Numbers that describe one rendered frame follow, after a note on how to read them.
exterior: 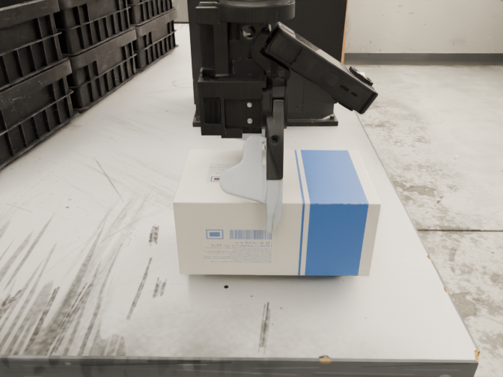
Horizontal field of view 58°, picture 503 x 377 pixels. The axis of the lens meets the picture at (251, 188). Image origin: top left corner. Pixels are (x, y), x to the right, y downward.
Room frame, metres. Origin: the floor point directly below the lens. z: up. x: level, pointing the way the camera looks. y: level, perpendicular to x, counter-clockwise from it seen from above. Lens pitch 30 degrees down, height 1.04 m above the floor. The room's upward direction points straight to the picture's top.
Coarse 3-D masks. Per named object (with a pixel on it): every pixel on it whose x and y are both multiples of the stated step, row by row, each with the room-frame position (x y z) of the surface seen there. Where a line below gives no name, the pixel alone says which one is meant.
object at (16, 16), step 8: (40, 0) 0.81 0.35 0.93; (48, 0) 0.83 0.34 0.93; (56, 0) 0.85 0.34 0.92; (0, 8) 0.73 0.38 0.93; (8, 8) 0.73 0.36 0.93; (16, 8) 0.75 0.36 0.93; (24, 8) 0.77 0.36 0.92; (32, 8) 0.79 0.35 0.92; (40, 8) 0.81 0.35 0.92; (48, 8) 0.83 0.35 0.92; (56, 8) 0.85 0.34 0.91; (0, 16) 0.71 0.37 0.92; (8, 16) 0.73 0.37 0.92; (16, 16) 0.74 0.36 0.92; (24, 16) 0.76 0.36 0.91; (32, 16) 0.78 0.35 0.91; (40, 16) 0.80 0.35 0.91; (0, 24) 0.70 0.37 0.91; (8, 24) 0.72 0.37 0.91
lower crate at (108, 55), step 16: (128, 32) 1.11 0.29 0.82; (96, 48) 0.96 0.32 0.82; (112, 48) 1.03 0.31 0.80; (128, 48) 1.13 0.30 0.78; (80, 64) 0.89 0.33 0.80; (96, 64) 0.96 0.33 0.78; (112, 64) 1.04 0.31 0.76; (128, 64) 1.11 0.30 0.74; (80, 80) 0.90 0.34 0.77; (96, 80) 0.96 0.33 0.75; (112, 80) 1.03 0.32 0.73; (128, 80) 1.08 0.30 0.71; (80, 96) 0.89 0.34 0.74; (96, 96) 0.95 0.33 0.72; (80, 112) 0.90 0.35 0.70
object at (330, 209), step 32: (192, 160) 0.46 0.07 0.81; (224, 160) 0.46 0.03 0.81; (288, 160) 0.46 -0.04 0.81; (320, 160) 0.46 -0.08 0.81; (352, 160) 0.46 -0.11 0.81; (192, 192) 0.39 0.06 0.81; (224, 192) 0.39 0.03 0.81; (288, 192) 0.39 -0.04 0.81; (320, 192) 0.39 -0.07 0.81; (352, 192) 0.39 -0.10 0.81; (192, 224) 0.37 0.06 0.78; (224, 224) 0.37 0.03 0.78; (256, 224) 0.37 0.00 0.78; (288, 224) 0.37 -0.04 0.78; (320, 224) 0.37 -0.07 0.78; (352, 224) 0.37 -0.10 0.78; (192, 256) 0.37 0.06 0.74; (224, 256) 0.37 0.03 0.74; (256, 256) 0.37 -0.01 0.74; (288, 256) 0.37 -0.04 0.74; (320, 256) 0.37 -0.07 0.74; (352, 256) 0.37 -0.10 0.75
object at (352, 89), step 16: (272, 32) 0.43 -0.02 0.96; (288, 32) 0.42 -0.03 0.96; (272, 48) 0.41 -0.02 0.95; (288, 48) 0.41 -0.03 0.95; (304, 48) 0.41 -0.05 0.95; (288, 64) 0.41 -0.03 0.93; (304, 64) 0.41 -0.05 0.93; (320, 64) 0.41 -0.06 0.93; (336, 64) 0.42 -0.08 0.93; (320, 80) 0.41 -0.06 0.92; (336, 80) 0.41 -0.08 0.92; (352, 80) 0.41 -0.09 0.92; (368, 80) 0.42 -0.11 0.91; (336, 96) 0.41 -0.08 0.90; (352, 96) 0.41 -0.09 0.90; (368, 96) 0.41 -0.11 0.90
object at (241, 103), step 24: (216, 24) 0.41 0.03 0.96; (240, 24) 0.42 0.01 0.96; (264, 24) 0.42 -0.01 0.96; (216, 48) 0.42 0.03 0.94; (240, 48) 0.42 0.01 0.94; (216, 72) 0.42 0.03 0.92; (240, 72) 0.42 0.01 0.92; (264, 72) 0.43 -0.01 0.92; (288, 72) 0.42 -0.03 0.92; (216, 96) 0.40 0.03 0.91; (240, 96) 0.40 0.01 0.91; (264, 96) 0.40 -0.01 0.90; (216, 120) 0.41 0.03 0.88; (240, 120) 0.40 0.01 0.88; (264, 120) 0.40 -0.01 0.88
